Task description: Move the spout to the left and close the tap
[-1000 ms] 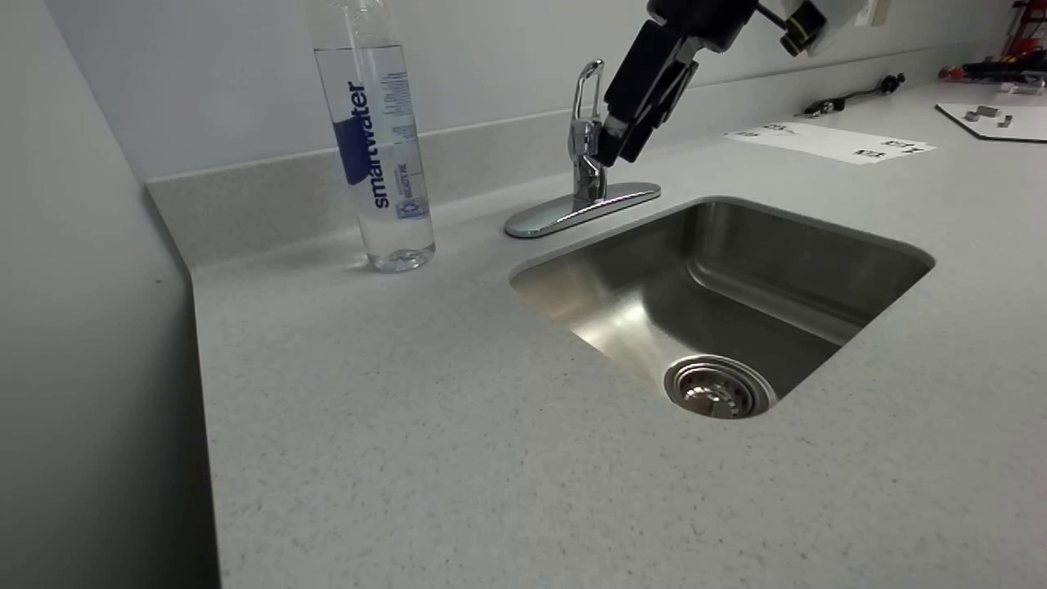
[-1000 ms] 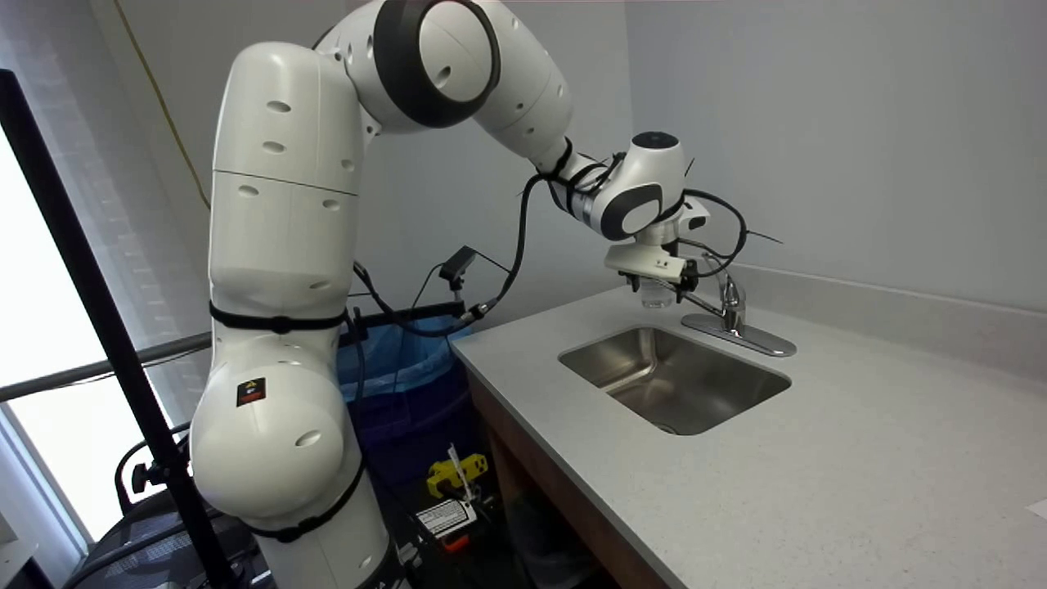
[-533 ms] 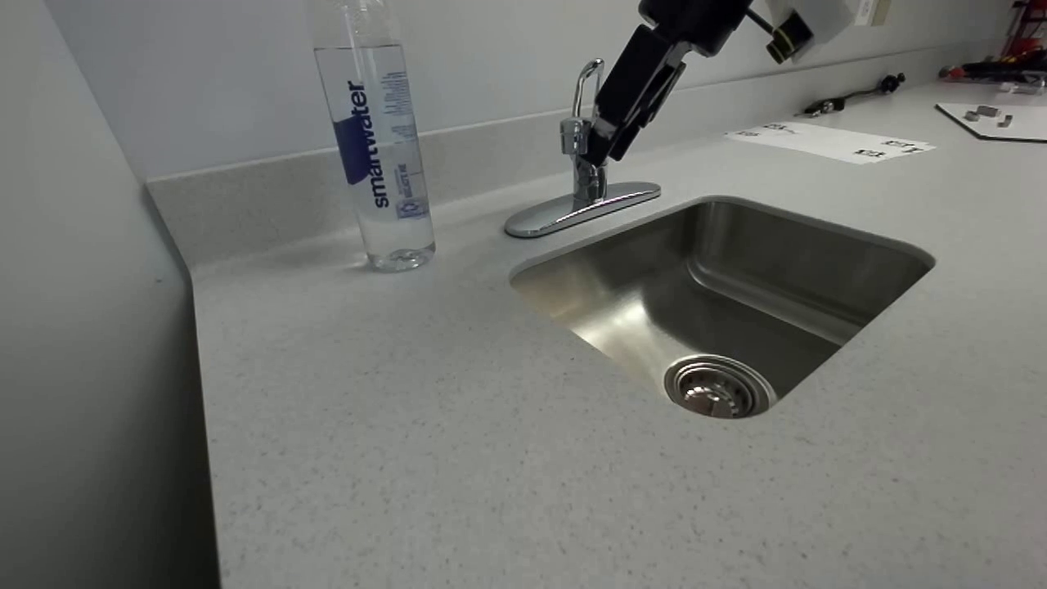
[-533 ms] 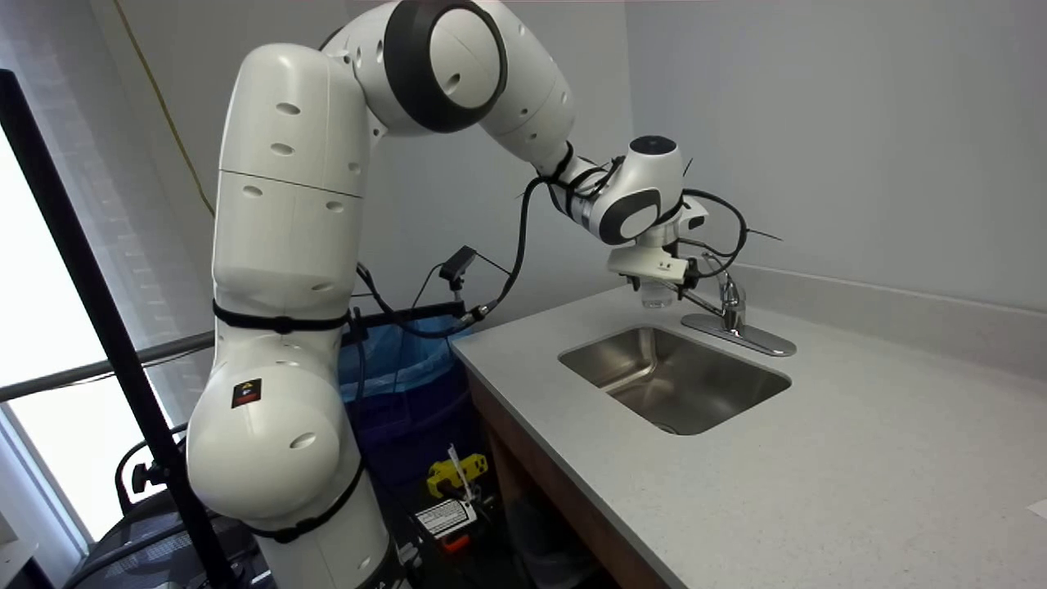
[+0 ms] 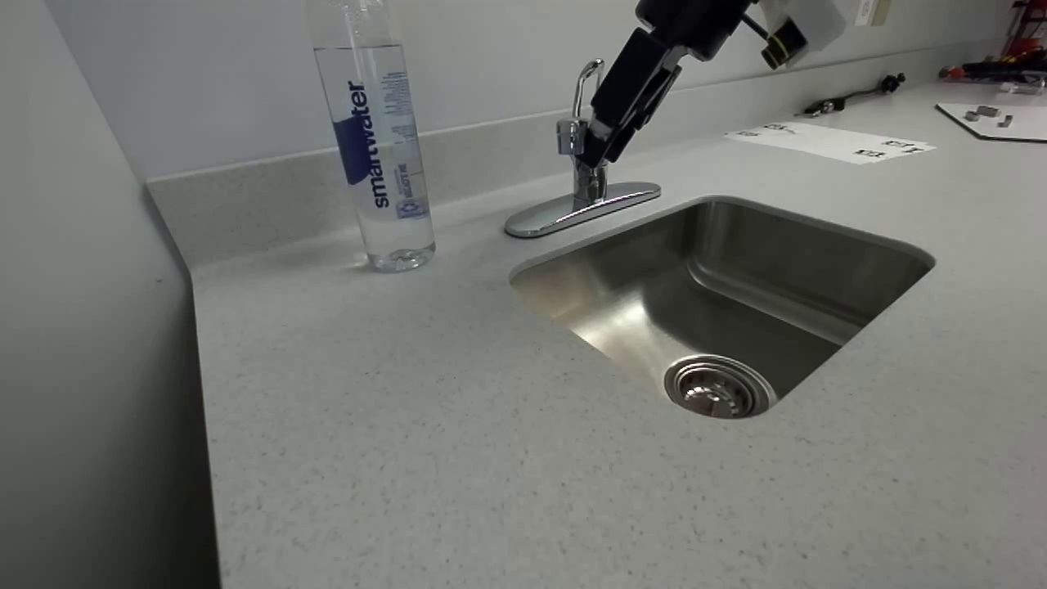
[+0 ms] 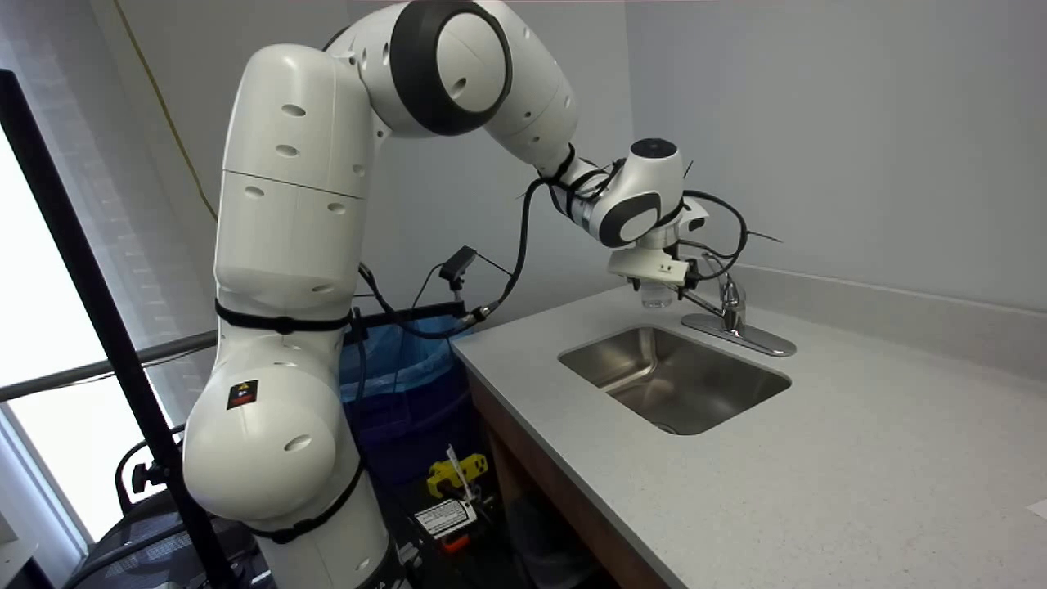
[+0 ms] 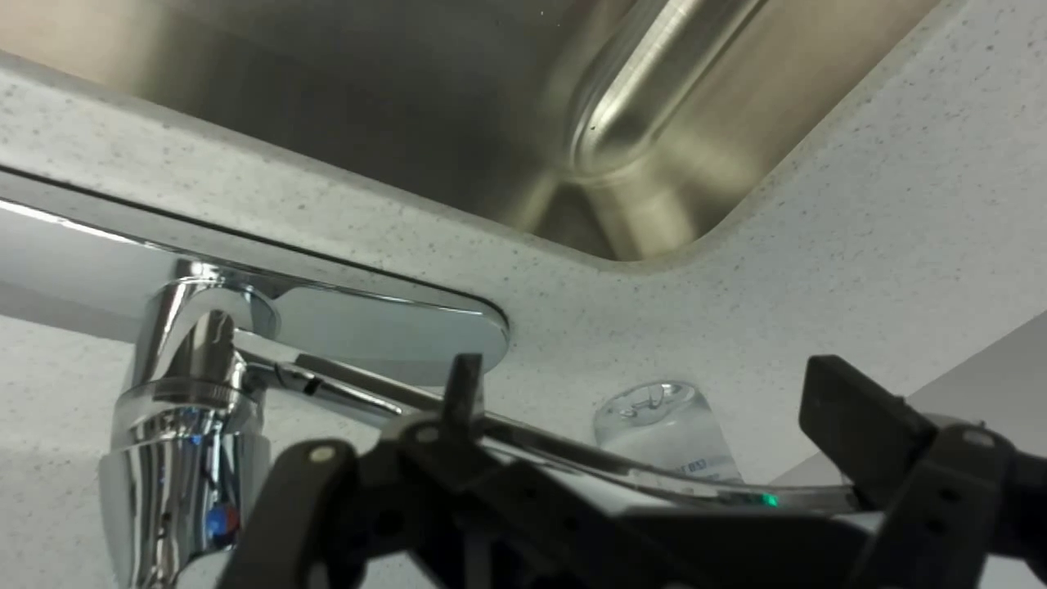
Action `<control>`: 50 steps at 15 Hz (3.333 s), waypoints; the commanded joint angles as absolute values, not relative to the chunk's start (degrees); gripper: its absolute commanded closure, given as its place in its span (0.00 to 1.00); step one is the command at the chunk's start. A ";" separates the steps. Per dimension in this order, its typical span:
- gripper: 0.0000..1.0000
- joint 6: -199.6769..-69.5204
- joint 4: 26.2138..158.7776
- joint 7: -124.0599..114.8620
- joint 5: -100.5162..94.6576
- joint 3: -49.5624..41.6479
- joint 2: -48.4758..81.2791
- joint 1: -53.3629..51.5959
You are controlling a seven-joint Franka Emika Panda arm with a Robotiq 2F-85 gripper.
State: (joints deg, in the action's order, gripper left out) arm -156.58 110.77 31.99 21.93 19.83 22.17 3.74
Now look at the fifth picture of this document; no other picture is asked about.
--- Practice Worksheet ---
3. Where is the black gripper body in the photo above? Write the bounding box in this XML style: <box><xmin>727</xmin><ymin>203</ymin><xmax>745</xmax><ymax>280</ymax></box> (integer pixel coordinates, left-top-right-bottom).
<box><xmin>636</xmin><ymin>0</ymin><xmax>756</xmax><ymax>63</ymax></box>

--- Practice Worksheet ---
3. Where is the chrome faucet lever handle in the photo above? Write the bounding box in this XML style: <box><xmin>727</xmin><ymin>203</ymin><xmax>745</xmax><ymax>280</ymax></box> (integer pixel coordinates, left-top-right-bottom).
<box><xmin>569</xmin><ymin>54</ymin><xmax>610</xmax><ymax>125</ymax></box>

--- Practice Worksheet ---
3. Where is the stainless steel sink basin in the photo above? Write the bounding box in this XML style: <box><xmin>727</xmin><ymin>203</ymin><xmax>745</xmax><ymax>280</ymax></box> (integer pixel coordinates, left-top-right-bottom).
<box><xmin>507</xmin><ymin>194</ymin><xmax>939</xmax><ymax>421</ymax></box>

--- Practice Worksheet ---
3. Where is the black slim hand tool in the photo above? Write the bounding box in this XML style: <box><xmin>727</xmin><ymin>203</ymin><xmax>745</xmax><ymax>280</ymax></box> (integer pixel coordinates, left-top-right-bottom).
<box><xmin>799</xmin><ymin>72</ymin><xmax>908</xmax><ymax>120</ymax></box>

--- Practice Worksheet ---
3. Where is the white paper sheet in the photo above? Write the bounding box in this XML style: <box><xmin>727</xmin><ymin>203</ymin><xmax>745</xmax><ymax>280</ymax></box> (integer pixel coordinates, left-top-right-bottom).
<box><xmin>728</xmin><ymin>116</ymin><xmax>939</xmax><ymax>167</ymax></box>

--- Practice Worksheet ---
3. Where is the clear smartwater plastic bottle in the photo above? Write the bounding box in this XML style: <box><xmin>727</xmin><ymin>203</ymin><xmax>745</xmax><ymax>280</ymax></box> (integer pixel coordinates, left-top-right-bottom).
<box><xmin>307</xmin><ymin>0</ymin><xmax>438</xmax><ymax>274</ymax></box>

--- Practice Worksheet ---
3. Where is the metal sink drain strainer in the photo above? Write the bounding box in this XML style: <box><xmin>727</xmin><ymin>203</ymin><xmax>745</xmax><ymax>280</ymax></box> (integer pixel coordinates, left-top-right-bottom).
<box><xmin>661</xmin><ymin>354</ymin><xmax>777</xmax><ymax>421</ymax></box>

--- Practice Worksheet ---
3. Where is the red and black equipment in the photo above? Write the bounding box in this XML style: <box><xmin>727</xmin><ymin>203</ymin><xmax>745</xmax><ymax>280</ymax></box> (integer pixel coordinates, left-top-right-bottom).
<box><xmin>939</xmin><ymin>0</ymin><xmax>1047</xmax><ymax>86</ymax></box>

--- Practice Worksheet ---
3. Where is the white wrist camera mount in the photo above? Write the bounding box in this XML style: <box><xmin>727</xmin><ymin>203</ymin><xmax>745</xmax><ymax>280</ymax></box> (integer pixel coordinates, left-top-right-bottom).
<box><xmin>748</xmin><ymin>0</ymin><xmax>854</xmax><ymax>72</ymax></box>

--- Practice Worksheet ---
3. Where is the chrome faucet base plate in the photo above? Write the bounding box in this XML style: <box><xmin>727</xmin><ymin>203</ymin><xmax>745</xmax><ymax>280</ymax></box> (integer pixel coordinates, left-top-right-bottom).
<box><xmin>502</xmin><ymin>158</ymin><xmax>665</xmax><ymax>241</ymax></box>

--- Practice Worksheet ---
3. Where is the white wall outlet plate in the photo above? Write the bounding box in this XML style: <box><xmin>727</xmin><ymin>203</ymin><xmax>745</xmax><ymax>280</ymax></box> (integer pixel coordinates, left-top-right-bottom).
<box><xmin>849</xmin><ymin>0</ymin><xmax>893</xmax><ymax>29</ymax></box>

